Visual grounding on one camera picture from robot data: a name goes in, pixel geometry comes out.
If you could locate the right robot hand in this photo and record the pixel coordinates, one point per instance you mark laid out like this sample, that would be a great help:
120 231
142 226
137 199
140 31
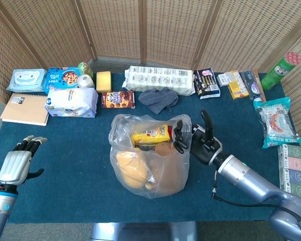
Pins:
205 150

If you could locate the wicker folding screen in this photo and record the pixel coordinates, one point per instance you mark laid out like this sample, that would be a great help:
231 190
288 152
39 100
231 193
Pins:
170 30

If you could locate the light blue wipes pack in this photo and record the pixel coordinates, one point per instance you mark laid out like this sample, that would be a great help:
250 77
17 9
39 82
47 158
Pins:
26 80

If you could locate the green bottle red cap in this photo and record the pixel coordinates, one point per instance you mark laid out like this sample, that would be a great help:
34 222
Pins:
278 71

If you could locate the brown panda cookie box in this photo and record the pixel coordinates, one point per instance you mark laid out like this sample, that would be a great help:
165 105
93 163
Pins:
118 100

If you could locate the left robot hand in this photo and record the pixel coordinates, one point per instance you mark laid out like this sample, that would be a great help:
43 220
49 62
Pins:
15 165

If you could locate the yellow sponge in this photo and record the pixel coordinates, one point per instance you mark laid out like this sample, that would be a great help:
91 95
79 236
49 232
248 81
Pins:
103 81

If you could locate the white blue tissue pack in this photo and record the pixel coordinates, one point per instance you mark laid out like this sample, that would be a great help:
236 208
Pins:
70 101

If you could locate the yellow snack packet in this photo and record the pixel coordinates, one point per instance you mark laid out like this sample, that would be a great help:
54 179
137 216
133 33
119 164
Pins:
150 135

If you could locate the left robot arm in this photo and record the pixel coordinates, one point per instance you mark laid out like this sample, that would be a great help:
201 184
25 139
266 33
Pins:
0 213

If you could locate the brown plush toy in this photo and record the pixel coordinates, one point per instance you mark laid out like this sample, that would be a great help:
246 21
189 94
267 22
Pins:
165 173

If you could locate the white yellow box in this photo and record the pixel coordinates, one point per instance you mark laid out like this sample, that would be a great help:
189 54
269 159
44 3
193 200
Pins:
234 76

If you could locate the wooden stick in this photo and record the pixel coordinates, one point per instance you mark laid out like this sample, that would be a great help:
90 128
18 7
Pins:
261 88

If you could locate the brown spiral notebook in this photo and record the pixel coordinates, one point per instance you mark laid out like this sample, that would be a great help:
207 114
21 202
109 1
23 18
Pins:
25 109

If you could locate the dark purple pack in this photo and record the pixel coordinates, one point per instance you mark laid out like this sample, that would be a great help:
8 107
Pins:
252 85

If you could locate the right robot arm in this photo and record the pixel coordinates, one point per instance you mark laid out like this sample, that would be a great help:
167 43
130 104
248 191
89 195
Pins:
250 180

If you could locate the teal snack packet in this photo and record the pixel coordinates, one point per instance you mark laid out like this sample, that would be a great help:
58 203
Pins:
277 123

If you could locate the blue cookie box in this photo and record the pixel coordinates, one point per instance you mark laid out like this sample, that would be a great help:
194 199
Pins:
62 76

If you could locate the black snack pack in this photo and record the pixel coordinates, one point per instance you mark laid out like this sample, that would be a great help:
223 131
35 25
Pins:
207 84

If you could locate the grey cloth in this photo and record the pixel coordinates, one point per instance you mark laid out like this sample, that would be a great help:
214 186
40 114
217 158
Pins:
159 99

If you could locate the white toilet paper pack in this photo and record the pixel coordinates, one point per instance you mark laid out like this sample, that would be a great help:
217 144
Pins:
158 80

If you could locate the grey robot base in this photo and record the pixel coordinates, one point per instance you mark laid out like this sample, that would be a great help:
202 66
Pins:
140 232

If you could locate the green round bottle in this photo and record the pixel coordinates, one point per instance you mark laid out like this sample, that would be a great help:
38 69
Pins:
85 68

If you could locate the small white box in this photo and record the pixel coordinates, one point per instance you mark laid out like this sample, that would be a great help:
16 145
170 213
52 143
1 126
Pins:
222 79

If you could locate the white tape roll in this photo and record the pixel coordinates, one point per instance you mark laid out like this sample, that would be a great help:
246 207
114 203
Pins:
85 81

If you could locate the clear plastic bag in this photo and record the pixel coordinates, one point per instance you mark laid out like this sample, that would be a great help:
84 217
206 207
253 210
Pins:
170 170

